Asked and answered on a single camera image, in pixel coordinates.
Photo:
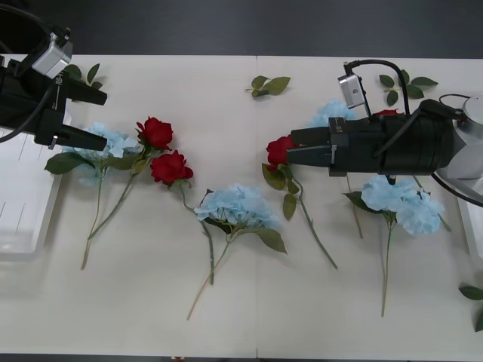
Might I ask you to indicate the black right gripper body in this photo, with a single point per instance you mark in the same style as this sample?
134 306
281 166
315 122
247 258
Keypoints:
358 147

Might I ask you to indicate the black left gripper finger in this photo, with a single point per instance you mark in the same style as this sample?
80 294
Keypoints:
85 140
88 93

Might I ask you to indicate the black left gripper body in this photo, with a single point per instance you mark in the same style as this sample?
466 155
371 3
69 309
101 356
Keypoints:
47 120

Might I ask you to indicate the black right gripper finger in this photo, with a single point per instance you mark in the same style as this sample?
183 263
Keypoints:
309 136
307 156

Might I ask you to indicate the pale blue flower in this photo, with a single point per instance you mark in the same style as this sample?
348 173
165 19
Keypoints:
113 141
396 200
332 111
241 205

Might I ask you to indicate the red rose with green stem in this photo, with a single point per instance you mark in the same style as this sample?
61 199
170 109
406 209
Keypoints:
170 167
156 132
277 151

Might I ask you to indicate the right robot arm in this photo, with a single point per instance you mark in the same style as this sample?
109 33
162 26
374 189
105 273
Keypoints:
415 143

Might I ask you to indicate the loose green leaf twig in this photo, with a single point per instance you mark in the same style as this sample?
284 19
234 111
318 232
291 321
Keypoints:
93 72
471 292
277 84
424 81

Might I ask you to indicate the shallow white box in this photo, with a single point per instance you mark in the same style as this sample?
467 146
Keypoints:
22 211
475 226

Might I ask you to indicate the pale grey left wrist camera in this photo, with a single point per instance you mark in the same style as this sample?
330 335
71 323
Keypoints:
51 58

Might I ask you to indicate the pale grey wrist camera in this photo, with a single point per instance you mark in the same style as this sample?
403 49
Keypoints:
51 58
352 92

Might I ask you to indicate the pale grey right wrist camera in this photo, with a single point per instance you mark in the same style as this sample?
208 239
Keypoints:
352 92

